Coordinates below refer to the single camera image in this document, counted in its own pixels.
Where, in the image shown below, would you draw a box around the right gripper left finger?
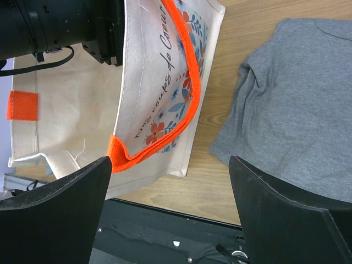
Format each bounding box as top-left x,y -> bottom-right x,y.
1,157 -> 112,263

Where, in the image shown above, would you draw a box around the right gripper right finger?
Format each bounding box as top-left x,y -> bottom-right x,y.
229,156 -> 351,263

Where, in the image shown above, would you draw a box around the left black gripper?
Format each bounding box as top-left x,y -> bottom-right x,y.
82,0 -> 125,67

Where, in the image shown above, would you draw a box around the beige canvas tote bag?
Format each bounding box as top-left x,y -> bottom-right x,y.
7,1 -> 226,198

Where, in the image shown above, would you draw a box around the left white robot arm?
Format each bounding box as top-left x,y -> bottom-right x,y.
1,0 -> 124,76

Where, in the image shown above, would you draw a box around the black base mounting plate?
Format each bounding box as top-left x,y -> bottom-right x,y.
93,199 -> 249,263

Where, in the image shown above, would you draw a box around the right grey shorts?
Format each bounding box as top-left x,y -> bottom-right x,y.
210,18 -> 351,202

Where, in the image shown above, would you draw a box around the aluminium frame rail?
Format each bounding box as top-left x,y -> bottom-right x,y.
3,173 -> 56,191

